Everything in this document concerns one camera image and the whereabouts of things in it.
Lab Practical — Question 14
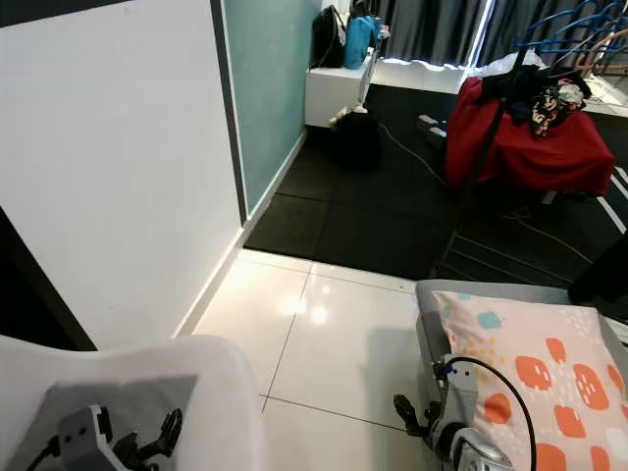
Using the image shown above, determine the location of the pink pillow with orange spots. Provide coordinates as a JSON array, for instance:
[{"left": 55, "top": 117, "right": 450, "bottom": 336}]
[{"left": 430, "top": 290, "right": 628, "bottom": 471}]

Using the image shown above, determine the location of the grey power strip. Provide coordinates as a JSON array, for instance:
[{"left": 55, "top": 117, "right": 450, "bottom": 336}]
[{"left": 417, "top": 115, "right": 450, "bottom": 138}]

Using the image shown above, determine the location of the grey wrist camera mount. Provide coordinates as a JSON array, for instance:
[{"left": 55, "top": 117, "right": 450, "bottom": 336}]
[
  {"left": 57, "top": 404, "right": 116, "bottom": 471},
  {"left": 442, "top": 361, "right": 479, "bottom": 433}
]

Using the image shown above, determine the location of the black furniture panel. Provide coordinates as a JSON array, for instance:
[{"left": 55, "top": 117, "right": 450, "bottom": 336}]
[{"left": 0, "top": 211, "right": 99, "bottom": 351}]

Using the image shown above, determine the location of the black clothes pile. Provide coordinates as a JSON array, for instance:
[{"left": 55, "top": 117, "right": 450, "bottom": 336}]
[{"left": 481, "top": 64, "right": 565, "bottom": 124}]

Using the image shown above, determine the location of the red draped cloth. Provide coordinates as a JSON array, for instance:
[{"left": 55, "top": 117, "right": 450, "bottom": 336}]
[{"left": 445, "top": 77, "right": 616, "bottom": 195}]

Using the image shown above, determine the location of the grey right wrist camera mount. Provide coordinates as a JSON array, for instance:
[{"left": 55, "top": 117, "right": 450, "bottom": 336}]
[{"left": 442, "top": 361, "right": 479, "bottom": 433}]

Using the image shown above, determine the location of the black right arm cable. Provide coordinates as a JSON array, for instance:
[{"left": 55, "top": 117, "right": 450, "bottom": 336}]
[{"left": 437, "top": 355, "right": 539, "bottom": 471}]

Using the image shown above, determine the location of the floral patterned garment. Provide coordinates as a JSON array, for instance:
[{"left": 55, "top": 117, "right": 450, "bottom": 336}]
[{"left": 530, "top": 80, "right": 592, "bottom": 138}]

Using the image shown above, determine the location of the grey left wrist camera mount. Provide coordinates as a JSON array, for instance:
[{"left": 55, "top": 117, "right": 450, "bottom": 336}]
[{"left": 57, "top": 404, "right": 116, "bottom": 471}]

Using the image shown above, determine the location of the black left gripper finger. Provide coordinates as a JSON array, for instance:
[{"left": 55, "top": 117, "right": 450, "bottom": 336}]
[{"left": 157, "top": 407, "right": 183, "bottom": 458}]

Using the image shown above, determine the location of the blue bag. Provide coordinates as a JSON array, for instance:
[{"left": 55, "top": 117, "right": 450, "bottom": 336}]
[{"left": 343, "top": 15, "right": 384, "bottom": 72}]

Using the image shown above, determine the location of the black handbag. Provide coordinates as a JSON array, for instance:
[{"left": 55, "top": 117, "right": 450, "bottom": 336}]
[{"left": 311, "top": 5, "right": 347, "bottom": 70}]

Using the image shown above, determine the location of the grey seat cushion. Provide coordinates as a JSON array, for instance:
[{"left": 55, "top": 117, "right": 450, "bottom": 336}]
[{"left": 5, "top": 375, "right": 199, "bottom": 471}]

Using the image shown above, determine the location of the black floor bag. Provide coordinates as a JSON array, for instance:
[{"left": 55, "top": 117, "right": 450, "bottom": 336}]
[{"left": 332, "top": 110, "right": 384, "bottom": 170}]

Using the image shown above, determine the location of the white shell chair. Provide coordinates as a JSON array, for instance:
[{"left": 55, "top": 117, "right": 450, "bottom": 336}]
[{"left": 0, "top": 334, "right": 266, "bottom": 471}]

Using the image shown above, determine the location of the white low cabinet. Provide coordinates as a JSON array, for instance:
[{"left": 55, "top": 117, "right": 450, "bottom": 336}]
[{"left": 304, "top": 49, "right": 376, "bottom": 129}]

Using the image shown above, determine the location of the white fabric bundle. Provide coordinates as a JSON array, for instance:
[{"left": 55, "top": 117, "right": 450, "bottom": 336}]
[{"left": 481, "top": 49, "right": 546, "bottom": 76}]

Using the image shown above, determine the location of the dark grey curtain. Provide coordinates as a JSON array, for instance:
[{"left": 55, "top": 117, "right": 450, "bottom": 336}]
[{"left": 363, "top": 0, "right": 628, "bottom": 68}]

